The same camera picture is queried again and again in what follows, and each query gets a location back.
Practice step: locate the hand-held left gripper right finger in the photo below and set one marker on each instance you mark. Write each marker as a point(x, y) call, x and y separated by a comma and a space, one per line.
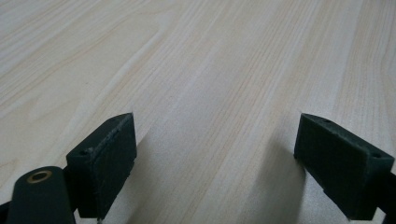
point(339, 168)

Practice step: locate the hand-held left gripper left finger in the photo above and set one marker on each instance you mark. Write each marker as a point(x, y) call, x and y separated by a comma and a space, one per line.
point(102, 168)

